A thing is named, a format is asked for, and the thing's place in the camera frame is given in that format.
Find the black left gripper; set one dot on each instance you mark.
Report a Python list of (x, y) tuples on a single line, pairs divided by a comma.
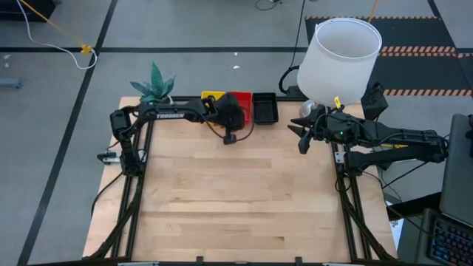
[(231, 118)]

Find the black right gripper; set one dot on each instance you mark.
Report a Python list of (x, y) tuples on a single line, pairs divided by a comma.
[(332, 125)]

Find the red plastic slotted basket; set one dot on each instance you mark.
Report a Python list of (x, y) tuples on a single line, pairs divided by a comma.
[(248, 107)]

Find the yellow plastic slotted basket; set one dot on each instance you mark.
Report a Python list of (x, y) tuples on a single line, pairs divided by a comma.
[(212, 95)]

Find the black plastic slotted basket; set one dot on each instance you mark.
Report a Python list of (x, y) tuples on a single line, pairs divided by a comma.
[(265, 109)]

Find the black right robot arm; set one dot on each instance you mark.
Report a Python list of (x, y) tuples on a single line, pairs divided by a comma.
[(399, 134)]

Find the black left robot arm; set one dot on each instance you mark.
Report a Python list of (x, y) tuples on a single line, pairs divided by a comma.
[(170, 111)]

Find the silver mounting plate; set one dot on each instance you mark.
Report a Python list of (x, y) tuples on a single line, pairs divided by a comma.
[(340, 157), (109, 158)]

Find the white shade table lamp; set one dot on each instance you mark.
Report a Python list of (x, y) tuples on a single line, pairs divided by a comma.
[(340, 63)]

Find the black electronics box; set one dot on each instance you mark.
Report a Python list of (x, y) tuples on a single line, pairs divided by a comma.
[(375, 101)]

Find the potted green snake plant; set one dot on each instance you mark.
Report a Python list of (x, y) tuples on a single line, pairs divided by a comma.
[(157, 85)]

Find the black hazard-striped floor mat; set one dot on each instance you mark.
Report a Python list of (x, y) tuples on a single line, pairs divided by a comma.
[(414, 33)]

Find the grey laptop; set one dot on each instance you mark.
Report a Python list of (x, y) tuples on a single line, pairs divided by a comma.
[(458, 166)]

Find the black backlit keyboard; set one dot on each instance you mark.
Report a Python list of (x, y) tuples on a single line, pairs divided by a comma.
[(451, 244)]

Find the black floor case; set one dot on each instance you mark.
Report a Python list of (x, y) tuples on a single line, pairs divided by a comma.
[(22, 11)]

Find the black aluminium table frame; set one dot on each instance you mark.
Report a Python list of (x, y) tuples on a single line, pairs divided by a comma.
[(188, 98)]

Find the grey floor bracket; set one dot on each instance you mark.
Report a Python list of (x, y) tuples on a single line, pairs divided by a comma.
[(9, 82)]

